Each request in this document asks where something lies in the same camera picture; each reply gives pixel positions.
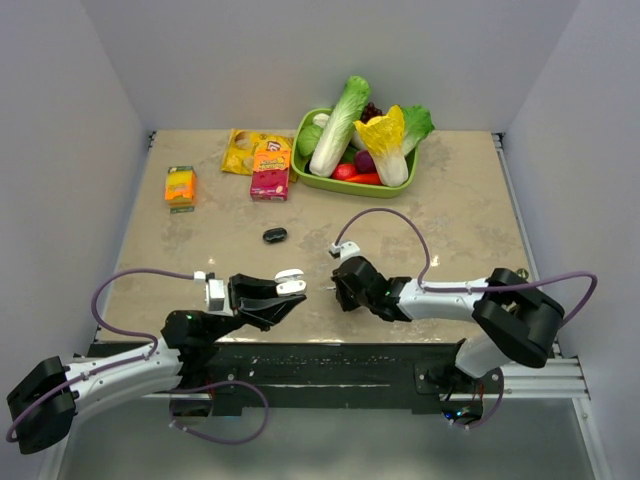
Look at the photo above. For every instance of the green plastic tray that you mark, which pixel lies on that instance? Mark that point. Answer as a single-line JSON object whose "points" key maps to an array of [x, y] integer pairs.
{"points": [[299, 162]]}

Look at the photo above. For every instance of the orange toy carrot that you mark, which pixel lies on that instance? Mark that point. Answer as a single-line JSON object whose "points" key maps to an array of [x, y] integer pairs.
{"points": [[367, 179]]}

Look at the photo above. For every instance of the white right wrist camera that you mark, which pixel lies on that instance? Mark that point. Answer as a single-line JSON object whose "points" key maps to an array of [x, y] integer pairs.
{"points": [[344, 250]]}

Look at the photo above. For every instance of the white toy garlic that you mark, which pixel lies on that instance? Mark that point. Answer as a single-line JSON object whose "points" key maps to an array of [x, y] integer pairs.
{"points": [[320, 120]]}

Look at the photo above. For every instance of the purple toy onion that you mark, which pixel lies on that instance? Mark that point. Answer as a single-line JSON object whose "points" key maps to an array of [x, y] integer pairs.
{"points": [[364, 162]]}

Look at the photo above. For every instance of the orange sponge pack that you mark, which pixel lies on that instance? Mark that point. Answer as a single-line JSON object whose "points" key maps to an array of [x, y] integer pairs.
{"points": [[180, 189]]}

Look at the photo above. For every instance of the yellow napa cabbage toy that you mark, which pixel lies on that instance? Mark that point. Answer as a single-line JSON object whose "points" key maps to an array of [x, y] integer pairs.
{"points": [[383, 138]]}

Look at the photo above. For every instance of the dark toy grapes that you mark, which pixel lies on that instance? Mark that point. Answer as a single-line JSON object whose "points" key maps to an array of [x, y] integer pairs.
{"points": [[370, 111]]}

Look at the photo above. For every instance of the red toy tomato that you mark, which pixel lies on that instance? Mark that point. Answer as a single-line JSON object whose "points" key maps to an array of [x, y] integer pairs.
{"points": [[344, 171]]}

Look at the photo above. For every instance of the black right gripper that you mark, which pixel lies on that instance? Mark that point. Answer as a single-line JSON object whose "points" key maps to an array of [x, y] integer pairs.
{"points": [[346, 304]]}

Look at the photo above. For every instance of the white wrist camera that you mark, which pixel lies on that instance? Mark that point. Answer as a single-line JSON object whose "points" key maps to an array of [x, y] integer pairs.
{"points": [[215, 290], [344, 250]]}

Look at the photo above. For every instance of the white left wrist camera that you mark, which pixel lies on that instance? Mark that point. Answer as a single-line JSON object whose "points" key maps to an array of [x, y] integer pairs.
{"points": [[215, 290]]}

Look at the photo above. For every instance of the red snack box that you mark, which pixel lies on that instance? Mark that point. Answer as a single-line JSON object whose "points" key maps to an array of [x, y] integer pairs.
{"points": [[271, 175]]}

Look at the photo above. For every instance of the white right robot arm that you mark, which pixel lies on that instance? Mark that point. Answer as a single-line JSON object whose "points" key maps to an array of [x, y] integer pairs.
{"points": [[512, 320]]}

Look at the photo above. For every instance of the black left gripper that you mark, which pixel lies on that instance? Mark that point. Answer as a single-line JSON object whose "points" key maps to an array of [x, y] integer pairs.
{"points": [[258, 301]]}

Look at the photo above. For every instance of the white earbud charging case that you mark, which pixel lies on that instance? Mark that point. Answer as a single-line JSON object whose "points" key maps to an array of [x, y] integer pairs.
{"points": [[290, 282]]}

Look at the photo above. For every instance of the green lettuce leaf toy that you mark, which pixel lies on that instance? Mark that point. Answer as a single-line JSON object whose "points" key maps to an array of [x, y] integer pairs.
{"points": [[417, 126]]}

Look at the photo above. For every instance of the black base frame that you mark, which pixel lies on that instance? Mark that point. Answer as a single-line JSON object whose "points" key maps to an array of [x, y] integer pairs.
{"points": [[415, 377]]}

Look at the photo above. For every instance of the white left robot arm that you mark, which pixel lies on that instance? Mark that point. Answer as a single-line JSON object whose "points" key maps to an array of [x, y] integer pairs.
{"points": [[44, 405]]}

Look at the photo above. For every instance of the green round toy vegetable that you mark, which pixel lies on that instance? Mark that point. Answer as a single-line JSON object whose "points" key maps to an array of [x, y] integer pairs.
{"points": [[308, 138]]}

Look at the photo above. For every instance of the yellow chips bag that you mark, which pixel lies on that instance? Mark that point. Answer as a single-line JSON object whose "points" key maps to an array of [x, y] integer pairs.
{"points": [[244, 144]]}

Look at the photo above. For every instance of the green napa cabbage toy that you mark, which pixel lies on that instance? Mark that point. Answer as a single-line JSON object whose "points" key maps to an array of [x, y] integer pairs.
{"points": [[339, 128]]}

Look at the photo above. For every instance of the black earbud charging case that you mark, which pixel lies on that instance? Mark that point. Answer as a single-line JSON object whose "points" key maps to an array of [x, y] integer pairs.
{"points": [[275, 235]]}

